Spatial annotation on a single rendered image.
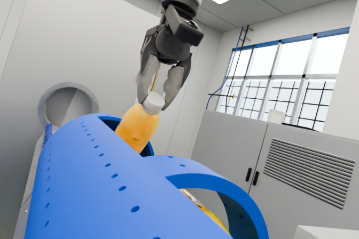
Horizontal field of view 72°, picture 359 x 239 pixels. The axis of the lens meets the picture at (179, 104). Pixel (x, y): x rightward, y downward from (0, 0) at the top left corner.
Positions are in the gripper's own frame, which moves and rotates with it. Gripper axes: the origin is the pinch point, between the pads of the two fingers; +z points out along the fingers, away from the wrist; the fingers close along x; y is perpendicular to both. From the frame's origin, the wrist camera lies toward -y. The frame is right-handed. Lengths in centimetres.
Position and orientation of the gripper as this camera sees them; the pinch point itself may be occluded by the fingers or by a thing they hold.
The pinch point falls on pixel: (154, 101)
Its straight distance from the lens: 46.4
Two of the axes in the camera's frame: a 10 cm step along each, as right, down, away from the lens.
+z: -2.9, 9.6, -0.3
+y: -4.5, -1.1, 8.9
